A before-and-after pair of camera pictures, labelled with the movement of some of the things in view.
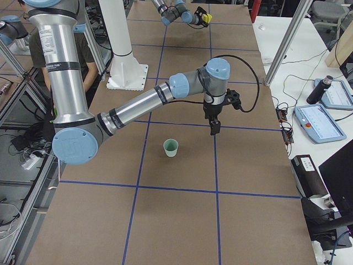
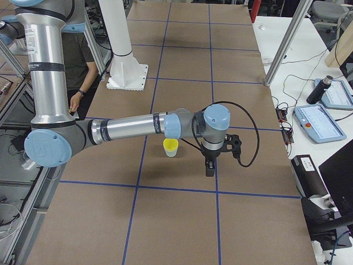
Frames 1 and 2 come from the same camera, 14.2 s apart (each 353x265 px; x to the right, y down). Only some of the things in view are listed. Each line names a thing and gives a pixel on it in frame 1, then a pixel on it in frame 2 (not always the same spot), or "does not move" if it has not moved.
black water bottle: [320, 86] does not move
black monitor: [337, 171] does not move
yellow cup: [207, 18] → [170, 144]
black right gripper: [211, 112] → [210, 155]
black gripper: [233, 97] → [232, 143]
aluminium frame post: [301, 14] does not move
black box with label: [309, 180] does not move
